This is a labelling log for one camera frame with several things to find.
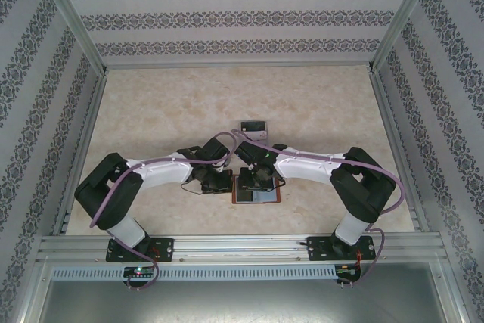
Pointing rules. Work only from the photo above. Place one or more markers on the brown leather card holder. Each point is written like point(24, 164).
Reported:
point(272, 198)

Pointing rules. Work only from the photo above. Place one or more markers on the white card with pink print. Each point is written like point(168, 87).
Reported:
point(261, 134)

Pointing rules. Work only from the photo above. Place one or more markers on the clear acrylic card rack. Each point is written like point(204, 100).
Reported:
point(244, 134)

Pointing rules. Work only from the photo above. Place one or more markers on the dark credit card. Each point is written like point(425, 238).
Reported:
point(254, 126)
point(245, 196)

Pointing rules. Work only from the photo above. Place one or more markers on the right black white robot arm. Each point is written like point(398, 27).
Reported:
point(306, 167)

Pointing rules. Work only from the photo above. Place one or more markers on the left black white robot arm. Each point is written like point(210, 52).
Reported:
point(159, 173)

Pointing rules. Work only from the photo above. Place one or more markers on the grey metal sheet panel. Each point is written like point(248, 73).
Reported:
point(242, 302)

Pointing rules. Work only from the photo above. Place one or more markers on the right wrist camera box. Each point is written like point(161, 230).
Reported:
point(251, 167)

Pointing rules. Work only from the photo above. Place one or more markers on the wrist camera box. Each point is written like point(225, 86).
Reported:
point(221, 165)
point(251, 167)

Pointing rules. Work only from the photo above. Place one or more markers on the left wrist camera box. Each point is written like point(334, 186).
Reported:
point(221, 165)

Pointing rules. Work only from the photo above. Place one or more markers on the aluminium mounting rail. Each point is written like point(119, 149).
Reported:
point(242, 249)

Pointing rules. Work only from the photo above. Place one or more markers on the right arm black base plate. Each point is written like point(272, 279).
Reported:
point(321, 249)

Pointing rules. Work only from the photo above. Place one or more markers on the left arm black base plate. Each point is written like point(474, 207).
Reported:
point(159, 249)

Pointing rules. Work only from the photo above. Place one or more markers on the aluminium back rail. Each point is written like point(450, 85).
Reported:
point(238, 66)

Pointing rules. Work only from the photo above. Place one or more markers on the aluminium side rail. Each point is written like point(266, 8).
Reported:
point(81, 149)
point(397, 130)

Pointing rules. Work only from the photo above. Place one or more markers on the aluminium frame post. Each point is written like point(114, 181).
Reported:
point(406, 16)
point(68, 16)

